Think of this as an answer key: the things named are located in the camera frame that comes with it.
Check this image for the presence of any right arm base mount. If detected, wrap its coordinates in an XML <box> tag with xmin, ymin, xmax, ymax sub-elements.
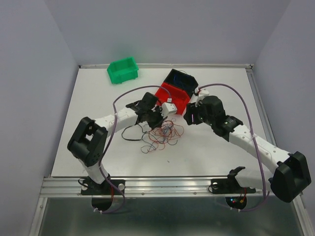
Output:
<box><xmin>208</xmin><ymin>167</ymin><xmax>256</xmax><ymax>194</ymax></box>

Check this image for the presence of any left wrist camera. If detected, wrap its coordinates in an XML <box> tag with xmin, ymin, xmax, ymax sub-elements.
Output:
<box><xmin>161</xmin><ymin>98</ymin><xmax>177</xmax><ymax>118</ymax></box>

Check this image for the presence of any red plastic bin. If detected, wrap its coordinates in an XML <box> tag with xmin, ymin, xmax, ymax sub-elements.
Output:
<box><xmin>155</xmin><ymin>82</ymin><xmax>191</xmax><ymax>115</ymax></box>

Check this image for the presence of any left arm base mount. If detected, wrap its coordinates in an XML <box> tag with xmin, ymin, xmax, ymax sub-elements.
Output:
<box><xmin>78</xmin><ymin>176</ymin><xmax>126</xmax><ymax>196</ymax></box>

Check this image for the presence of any green plastic bin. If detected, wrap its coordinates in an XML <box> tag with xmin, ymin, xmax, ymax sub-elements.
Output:
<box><xmin>107</xmin><ymin>57</ymin><xmax>139</xmax><ymax>84</ymax></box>

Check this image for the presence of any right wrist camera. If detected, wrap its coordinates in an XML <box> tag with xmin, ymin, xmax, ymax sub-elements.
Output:
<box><xmin>194</xmin><ymin>87</ymin><xmax>210</xmax><ymax>107</ymax></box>

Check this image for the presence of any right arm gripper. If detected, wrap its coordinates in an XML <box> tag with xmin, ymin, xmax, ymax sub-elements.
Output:
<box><xmin>183</xmin><ymin>101</ymin><xmax>215</xmax><ymax>126</ymax></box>

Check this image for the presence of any black plastic bin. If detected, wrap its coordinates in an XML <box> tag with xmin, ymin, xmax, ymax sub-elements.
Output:
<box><xmin>164</xmin><ymin>69</ymin><xmax>198</xmax><ymax>97</ymax></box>

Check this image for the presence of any blue thin wire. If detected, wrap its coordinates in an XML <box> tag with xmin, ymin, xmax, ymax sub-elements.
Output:
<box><xmin>141</xmin><ymin>73</ymin><xmax>192</xmax><ymax>150</ymax></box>

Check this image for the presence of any orange thin wire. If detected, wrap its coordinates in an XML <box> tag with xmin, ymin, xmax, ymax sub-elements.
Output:
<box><xmin>140</xmin><ymin>119</ymin><xmax>185</xmax><ymax>153</ymax></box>

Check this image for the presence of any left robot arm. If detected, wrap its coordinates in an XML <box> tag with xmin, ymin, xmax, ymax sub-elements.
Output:
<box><xmin>67</xmin><ymin>92</ymin><xmax>166</xmax><ymax>194</ymax></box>

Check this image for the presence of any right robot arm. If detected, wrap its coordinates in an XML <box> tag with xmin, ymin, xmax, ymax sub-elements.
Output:
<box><xmin>184</xmin><ymin>96</ymin><xmax>312</xmax><ymax>203</ymax></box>

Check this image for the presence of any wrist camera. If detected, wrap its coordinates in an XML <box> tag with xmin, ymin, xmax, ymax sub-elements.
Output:
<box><xmin>194</xmin><ymin>87</ymin><xmax>210</xmax><ymax>107</ymax></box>
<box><xmin>161</xmin><ymin>98</ymin><xmax>177</xmax><ymax>118</ymax></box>

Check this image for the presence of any aluminium mounting rail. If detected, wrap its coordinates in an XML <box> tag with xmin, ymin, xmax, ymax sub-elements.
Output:
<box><xmin>40</xmin><ymin>175</ymin><xmax>303</xmax><ymax>197</ymax></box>

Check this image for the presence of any black ribbon cable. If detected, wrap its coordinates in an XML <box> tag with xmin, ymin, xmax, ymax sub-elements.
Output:
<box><xmin>121</xmin><ymin>121</ymin><xmax>148</xmax><ymax>142</ymax></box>

